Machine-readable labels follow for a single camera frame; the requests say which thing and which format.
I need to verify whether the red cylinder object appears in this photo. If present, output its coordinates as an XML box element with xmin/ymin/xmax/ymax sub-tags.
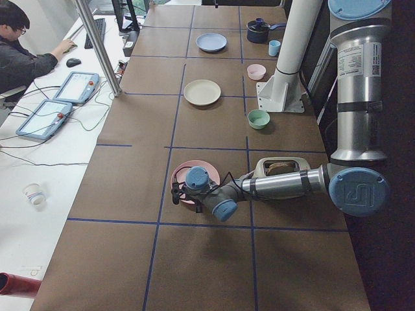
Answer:
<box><xmin>1</xmin><ymin>272</ymin><xmax>42</xmax><ymax>299</ymax></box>

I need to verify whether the teach pendant far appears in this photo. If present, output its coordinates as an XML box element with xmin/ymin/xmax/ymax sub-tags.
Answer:
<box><xmin>53</xmin><ymin>71</ymin><xmax>100</xmax><ymax>106</ymax></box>

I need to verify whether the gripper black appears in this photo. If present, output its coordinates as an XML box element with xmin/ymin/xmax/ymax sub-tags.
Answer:
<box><xmin>180</xmin><ymin>184</ymin><xmax>208</xmax><ymax>213</ymax></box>

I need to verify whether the light blue cup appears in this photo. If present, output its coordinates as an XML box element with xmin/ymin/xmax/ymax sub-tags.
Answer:
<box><xmin>268</xmin><ymin>40</ymin><xmax>281</xmax><ymax>56</ymax></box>

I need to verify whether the aluminium frame post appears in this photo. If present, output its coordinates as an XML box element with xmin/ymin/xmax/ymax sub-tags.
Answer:
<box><xmin>74</xmin><ymin>0</ymin><xmax>122</xmax><ymax>97</ymax></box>

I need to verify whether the pink plate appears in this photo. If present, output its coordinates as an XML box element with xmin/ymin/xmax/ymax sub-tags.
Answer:
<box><xmin>171</xmin><ymin>160</ymin><xmax>220</xmax><ymax>205</ymax></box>

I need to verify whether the black computer mouse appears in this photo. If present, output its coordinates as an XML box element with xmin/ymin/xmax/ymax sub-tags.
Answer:
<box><xmin>65</xmin><ymin>58</ymin><xmax>82</xmax><ymax>68</ymax></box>

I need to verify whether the bread slice in toaster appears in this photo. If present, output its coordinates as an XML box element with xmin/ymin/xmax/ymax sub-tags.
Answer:
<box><xmin>267</xmin><ymin>162</ymin><xmax>295</xmax><ymax>176</ymax></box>

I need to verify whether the black keyboard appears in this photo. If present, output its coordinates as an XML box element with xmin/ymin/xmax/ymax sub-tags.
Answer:
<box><xmin>84</xmin><ymin>17</ymin><xmax>107</xmax><ymax>50</ymax></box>

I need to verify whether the cream plate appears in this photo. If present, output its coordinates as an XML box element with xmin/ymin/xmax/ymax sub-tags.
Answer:
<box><xmin>184</xmin><ymin>80</ymin><xmax>221</xmax><ymax>106</ymax></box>

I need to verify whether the brown paper table cover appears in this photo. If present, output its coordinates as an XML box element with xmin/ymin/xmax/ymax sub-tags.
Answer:
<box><xmin>32</xmin><ymin>5</ymin><xmax>370</xmax><ymax>310</ymax></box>

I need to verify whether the dark blue pot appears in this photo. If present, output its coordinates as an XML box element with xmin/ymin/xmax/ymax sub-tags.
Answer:
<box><xmin>246</xmin><ymin>17</ymin><xmax>287</xmax><ymax>43</ymax></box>

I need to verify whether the blue plate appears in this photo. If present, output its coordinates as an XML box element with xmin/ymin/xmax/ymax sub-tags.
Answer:
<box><xmin>196</xmin><ymin>33</ymin><xmax>228</xmax><ymax>52</ymax></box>

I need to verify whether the green bowl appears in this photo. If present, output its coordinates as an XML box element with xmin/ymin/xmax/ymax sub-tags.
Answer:
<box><xmin>247</xmin><ymin>109</ymin><xmax>270</xmax><ymax>130</ymax></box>

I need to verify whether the black box with label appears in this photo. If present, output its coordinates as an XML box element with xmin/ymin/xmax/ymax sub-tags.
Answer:
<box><xmin>123</xmin><ymin>30</ymin><xmax>139</xmax><ymax>57</ymax></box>

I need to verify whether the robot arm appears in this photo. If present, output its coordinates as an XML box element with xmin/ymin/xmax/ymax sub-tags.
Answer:
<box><xmin>171</xmin><ymin>1</ymin><xmax>392</xmax><ymax>221</ymax></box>

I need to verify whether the teach pendant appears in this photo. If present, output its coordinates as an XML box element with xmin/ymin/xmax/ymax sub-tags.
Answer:
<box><xmin>16</xmin><ymin>100</ymin><xmax>73</xmax><ymax>141</ymax></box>
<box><xmin>53</xmin><ymin>71</ymin><xmax>100</xmax><ymax>106</ymax></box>

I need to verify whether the person at desk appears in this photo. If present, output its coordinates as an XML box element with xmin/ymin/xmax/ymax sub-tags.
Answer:
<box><xmin>1</xmin><ymin>1</ymin><xmax>75</xmax><ymax>93</ymax></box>

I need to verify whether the pink bowl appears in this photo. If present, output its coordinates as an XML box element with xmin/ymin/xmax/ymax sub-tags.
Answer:
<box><xmin>246</xmin><ymin>63</ymin><xmax>267</xmax><ymax>80</ymax></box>

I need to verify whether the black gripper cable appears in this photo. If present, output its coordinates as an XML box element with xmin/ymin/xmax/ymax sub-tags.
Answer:
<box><xmin>171</xmin><ymin>170</ymin><xmax>257</xmax><ymax>205</ymax></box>

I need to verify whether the paper cup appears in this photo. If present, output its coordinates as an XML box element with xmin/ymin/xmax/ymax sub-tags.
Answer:
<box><xmin>22</xmin><ymin>183</ymin><xmax>45</xmax><ymax>206</ymax></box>

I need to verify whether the black monitor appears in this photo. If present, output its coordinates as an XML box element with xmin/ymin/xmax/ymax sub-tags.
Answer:
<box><xmin>112</xmin><ymin>0</ymin><xmax>139</xmax><ymax>34</ymax></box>

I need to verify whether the cream toaster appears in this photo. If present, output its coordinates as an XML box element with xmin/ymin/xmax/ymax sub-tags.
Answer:
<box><xmin>252</xmin><ymin>156</ymin><xmax>311</xmax><ymax>200</ymax></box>

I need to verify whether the teach pendant near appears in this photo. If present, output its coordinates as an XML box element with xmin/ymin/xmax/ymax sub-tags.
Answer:
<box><xmin>16</xmin><ymin>100</ymin><xmax>73</xmax><ymax>141</ymax></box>

